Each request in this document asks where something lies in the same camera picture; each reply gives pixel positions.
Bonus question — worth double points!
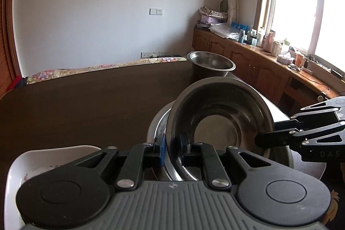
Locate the yellow patterned dark cloth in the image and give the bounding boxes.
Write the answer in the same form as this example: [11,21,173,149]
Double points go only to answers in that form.
[322,188,340,224]

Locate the stack of boxes and cloths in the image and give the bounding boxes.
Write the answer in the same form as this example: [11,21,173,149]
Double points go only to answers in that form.
[198,6,229,29]

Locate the wooden window cabinet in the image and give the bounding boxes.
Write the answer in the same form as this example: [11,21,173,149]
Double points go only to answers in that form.
[192,27,345,112]

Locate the white floral square plate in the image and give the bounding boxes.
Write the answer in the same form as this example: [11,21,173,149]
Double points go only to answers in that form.
[5,145,102,230]

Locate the wooden louvred wardrobe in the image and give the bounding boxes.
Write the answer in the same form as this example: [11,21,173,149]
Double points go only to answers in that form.
[0,0,22,94]

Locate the red cloth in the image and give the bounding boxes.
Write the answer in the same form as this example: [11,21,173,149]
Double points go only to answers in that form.
[10,76,25,91]

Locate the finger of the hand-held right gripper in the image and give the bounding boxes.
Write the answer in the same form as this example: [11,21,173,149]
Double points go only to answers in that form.
[254,122,345,155]
[274,96,345,137]

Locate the tissue box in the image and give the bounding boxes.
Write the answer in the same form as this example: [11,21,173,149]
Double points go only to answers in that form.
[277,53,295,65]

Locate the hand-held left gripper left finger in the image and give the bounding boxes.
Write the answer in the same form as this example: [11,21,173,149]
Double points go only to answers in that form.
[75,137,166,192]

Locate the clear plastic sheets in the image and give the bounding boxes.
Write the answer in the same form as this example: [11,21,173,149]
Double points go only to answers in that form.
[210,24,241,40]

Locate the pink container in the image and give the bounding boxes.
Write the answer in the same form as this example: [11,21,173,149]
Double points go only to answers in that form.
[265,30,277,53]

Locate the floral bed quilt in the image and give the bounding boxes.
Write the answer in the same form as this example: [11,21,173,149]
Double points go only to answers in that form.
[27,56,188,85]

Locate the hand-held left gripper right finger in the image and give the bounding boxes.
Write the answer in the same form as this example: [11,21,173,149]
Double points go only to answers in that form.
[178,131,273,190]

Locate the long white box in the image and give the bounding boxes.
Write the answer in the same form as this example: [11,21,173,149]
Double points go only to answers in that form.
[307,54,345,77]

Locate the steel bowl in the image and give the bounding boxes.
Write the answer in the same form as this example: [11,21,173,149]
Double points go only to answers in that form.
[165,76,276,182]
[187,51,237,80]
[146,101,295,185]

